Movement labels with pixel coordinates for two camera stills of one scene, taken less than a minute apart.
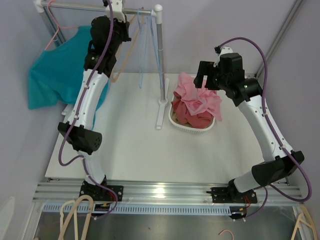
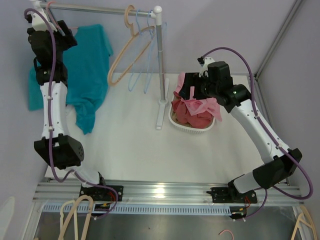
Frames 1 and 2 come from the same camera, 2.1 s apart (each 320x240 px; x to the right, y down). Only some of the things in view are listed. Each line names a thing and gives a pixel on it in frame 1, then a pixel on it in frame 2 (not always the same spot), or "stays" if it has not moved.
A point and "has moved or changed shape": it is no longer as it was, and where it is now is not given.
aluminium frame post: x=295 y=7 stays
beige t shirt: x=175 y=119 stays
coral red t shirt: x=200 y=120 stays
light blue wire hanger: x=140 y=76 → x=130 y=88
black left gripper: x=125 y=26 → x=68 y=40
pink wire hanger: x=58 y=27 stays
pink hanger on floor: x=227 y=230 stays
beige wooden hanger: x=121 y=44 has moved or changed shape
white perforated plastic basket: x=187 y=128 stays
